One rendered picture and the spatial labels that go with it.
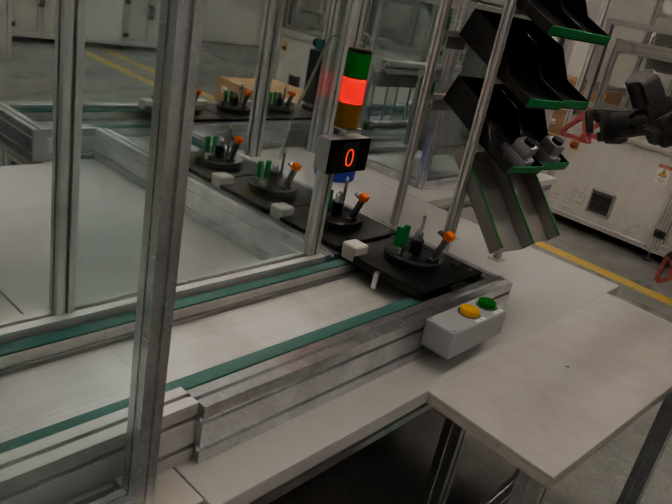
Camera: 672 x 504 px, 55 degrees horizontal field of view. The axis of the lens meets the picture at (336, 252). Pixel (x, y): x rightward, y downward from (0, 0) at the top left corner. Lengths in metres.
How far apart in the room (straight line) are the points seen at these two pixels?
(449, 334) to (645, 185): 4.43
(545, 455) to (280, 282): 0.60
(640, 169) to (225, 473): 4.93
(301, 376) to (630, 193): 4.78
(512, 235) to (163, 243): 1.18
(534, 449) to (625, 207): 4.56
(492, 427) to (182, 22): 0.87
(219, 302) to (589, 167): 4.77
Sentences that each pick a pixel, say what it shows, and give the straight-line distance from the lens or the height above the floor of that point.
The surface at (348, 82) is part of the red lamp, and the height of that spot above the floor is 1.35.
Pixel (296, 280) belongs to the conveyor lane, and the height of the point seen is 0.94.
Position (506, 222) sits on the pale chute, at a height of 1.04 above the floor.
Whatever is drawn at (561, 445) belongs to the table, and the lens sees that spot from 1.26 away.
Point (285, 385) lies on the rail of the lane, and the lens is 1.06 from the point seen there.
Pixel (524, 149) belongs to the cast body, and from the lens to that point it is 1.63.
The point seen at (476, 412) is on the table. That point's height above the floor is 0.86.
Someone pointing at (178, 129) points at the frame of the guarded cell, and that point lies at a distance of 0.68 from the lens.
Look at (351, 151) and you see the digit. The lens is 1.36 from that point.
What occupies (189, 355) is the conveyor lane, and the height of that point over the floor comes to 0.92.
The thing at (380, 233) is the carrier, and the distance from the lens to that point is 1.65.
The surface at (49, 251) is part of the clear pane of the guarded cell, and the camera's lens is 0.67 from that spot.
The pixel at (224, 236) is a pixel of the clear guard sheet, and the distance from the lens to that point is 1.27.
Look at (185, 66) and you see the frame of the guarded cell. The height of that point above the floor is 1.43.
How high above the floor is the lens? 1.53
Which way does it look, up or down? 22 degrees down
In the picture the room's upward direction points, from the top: 12 degrees clockwise
